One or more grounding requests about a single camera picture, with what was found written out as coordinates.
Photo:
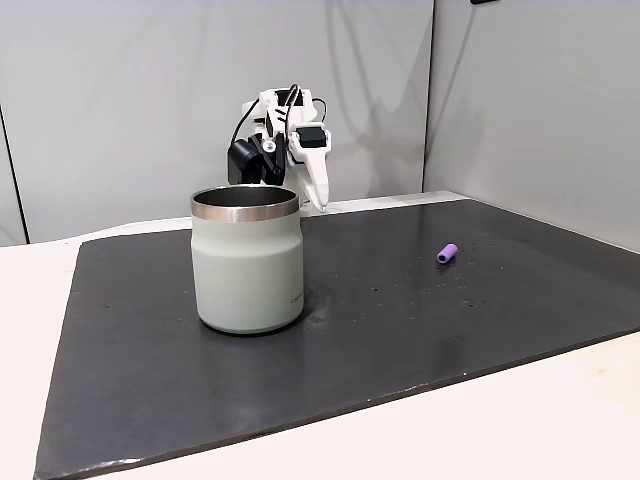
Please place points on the purple pen grip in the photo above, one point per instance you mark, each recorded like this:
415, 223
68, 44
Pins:
447, 253

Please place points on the black camera box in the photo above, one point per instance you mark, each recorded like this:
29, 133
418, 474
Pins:
242, 160

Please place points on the pale green steel-rimmed cup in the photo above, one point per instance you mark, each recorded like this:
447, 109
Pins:
245, 270

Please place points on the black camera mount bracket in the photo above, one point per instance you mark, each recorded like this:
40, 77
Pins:
274, 160

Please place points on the black wall-mounted object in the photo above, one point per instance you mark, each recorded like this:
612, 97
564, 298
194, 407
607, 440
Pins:
484, 2

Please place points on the dark grey table mat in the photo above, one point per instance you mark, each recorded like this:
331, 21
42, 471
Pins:
380, 340

